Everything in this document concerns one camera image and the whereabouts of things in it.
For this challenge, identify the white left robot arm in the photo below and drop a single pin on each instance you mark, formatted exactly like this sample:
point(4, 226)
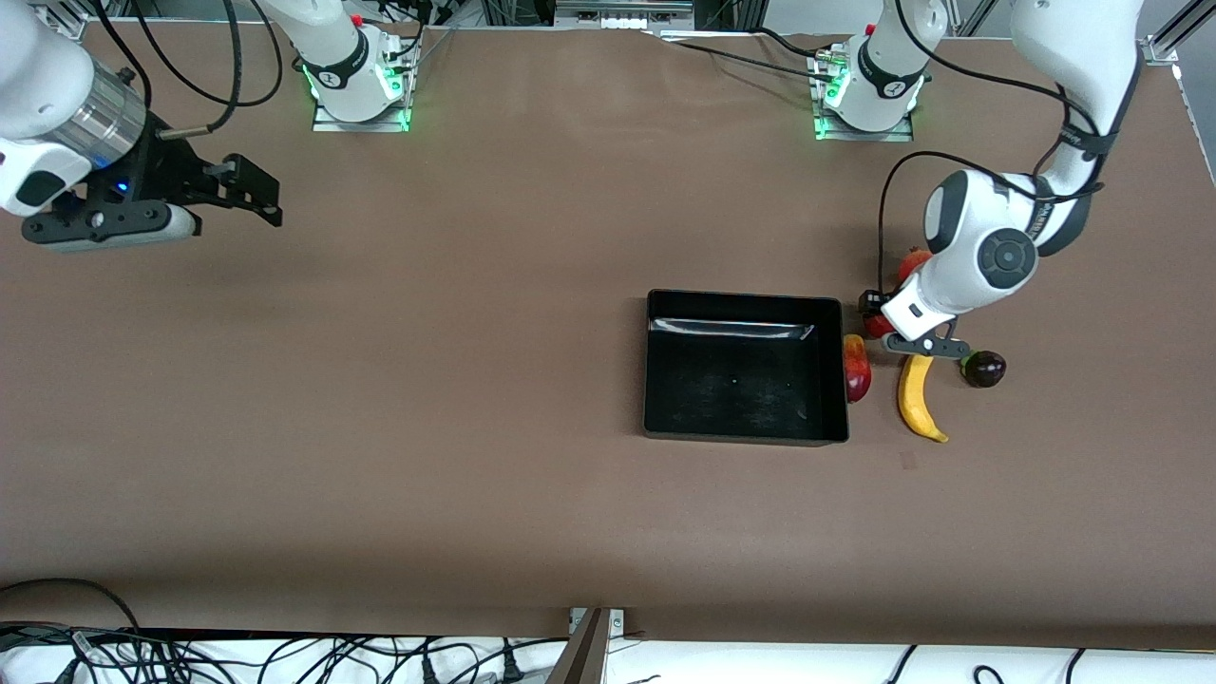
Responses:
point(988, 252)

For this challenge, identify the black plastic box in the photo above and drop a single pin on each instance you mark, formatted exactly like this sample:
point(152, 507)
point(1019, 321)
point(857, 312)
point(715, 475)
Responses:
point(741, 380)

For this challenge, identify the red apple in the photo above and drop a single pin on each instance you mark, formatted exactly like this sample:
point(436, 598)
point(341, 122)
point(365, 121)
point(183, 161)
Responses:
point(876, 327)

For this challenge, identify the brown table cover sheet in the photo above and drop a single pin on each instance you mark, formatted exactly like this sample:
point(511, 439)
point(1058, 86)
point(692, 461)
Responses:
point(427, 380)

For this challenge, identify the silver clamp bracket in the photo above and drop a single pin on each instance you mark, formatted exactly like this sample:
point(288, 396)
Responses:
point(616, 621)

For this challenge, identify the dark camera mount pole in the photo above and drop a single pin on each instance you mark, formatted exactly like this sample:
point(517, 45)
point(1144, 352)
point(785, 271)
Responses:
point(581, 655)

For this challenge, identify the dark purple eggplant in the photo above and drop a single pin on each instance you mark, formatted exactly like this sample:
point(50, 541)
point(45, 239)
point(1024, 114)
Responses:
point(988, 370)

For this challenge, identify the red orange mango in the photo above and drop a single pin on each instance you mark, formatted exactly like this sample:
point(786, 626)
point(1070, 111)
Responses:
point(858, 375)

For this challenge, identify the yellow banana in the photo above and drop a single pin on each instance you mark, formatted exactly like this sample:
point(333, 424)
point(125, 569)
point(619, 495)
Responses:
point(917, 399)

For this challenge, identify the aluminium frame rail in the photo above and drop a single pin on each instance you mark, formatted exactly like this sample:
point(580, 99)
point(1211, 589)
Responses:
point(622, 13)

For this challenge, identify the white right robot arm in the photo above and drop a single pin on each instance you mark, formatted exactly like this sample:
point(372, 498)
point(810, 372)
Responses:
point(38, 76)

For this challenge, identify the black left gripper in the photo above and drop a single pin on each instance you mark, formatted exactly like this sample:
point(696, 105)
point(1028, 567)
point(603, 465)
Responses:
point(872, 306)

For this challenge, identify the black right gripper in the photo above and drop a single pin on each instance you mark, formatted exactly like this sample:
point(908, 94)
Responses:
point(163, 170)

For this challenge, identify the red pomegranate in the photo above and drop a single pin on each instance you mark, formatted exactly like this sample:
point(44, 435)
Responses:
point(914, 264)

